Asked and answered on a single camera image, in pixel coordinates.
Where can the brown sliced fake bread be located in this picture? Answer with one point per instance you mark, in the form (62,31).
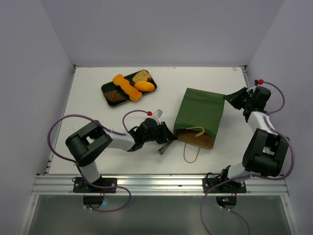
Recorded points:
(141,76)

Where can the dark brown fake croissant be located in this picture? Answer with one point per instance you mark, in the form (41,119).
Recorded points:
(114,96)

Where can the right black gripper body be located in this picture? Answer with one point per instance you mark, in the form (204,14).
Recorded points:
(239,98)

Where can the aluminium rail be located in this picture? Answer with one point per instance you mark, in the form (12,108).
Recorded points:
(156,185)

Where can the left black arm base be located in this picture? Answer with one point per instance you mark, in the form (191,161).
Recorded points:
(80,186)

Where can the green brown paper bag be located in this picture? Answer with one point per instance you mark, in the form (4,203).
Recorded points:
(198,119)

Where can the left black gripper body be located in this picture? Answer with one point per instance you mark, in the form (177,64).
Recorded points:
(162,133)

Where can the metal tongs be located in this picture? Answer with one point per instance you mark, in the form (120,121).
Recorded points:
(163,148)

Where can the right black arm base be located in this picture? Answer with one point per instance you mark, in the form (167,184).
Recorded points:
(216,183)

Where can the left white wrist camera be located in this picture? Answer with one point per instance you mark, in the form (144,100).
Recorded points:
(157,116)

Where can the long orange fake bread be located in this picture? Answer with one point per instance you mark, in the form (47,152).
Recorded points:
(127,88)

